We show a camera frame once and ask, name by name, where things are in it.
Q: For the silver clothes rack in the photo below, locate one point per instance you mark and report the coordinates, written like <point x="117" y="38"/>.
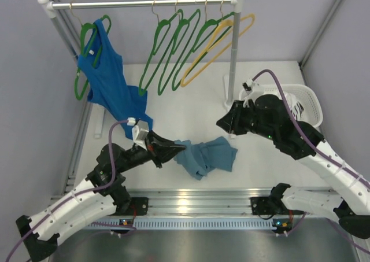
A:
<point x="65" y="27"/>

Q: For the royal blue tank top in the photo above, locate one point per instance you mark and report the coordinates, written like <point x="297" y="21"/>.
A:
<point x="103" y="68"/>

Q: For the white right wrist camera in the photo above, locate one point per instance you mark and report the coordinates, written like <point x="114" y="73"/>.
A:
<point x="253" y="91"/>

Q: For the green hanger with blue top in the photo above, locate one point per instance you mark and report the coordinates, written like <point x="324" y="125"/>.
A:
<point x="84" y="42"/>

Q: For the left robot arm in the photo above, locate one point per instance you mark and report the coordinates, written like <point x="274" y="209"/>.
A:
<point x="101" y="193"/>

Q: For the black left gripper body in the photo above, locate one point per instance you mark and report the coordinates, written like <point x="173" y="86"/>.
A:
<point x="153" y="151"/>

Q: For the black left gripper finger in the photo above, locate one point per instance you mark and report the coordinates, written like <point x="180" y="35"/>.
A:
<point x="169" y="154"/>
<point x="166" y="143"/>

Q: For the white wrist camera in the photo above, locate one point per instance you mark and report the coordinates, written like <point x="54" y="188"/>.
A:
<point x="253" y="91"/>
<point x="139" y="133"/>

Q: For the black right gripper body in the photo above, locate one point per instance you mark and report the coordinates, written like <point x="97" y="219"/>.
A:
<point x="244" y="119"/>

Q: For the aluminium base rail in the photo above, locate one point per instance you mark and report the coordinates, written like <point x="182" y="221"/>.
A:
<point x="151" y="208"/>

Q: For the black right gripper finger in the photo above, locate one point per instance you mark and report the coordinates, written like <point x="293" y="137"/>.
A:
<point x="227" y="121"/>
<point x="229" y="130"/>

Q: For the white plastic laundry basket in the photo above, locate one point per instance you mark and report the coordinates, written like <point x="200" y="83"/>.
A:
<point x="306" y="96"/>

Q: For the striped garment in basket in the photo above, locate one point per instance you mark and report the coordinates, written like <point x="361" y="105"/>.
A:
<point x="297" y="111"/>

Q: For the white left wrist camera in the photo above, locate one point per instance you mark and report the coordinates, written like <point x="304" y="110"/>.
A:
<point x="139" y="133"/>

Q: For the white clothes in basket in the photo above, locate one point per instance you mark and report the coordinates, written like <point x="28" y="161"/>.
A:
<point x="291" y="101"/>

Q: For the light blue tank top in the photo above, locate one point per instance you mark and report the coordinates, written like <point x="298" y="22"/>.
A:
<point x="202" y="158"/>

